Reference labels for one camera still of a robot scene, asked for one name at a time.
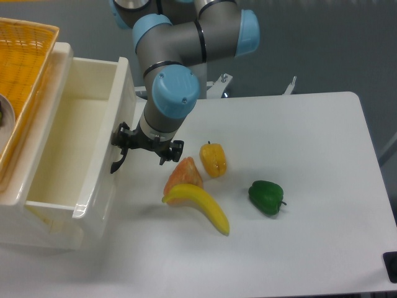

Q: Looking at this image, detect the black table corner clamp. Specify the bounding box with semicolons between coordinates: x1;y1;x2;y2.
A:
383;251;397;284

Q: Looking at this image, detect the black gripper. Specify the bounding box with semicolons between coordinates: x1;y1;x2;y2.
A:
111;122;184;165

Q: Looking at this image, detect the grey bowl in basket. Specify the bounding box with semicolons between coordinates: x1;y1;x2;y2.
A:
0;95;16;152

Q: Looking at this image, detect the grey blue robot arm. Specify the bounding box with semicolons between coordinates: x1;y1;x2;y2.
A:
109;1;261;162

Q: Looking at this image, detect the green toy bell pepper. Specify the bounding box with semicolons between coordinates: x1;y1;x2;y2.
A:
248;180;287;216

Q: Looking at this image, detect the orange toy fruit wedge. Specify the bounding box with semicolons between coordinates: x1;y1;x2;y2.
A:
163;156;203;196

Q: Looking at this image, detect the yellow toy banana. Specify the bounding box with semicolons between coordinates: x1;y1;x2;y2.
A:
162;184;230;236

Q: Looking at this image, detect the white drawer cabinet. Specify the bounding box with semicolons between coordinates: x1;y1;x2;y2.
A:
1;43;90;248

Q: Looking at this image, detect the yellow toy bell pepper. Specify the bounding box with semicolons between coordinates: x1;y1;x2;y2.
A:
199;142;227;178

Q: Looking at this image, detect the yellow woven basket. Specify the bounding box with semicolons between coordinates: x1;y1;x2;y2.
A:
1;17;60;178

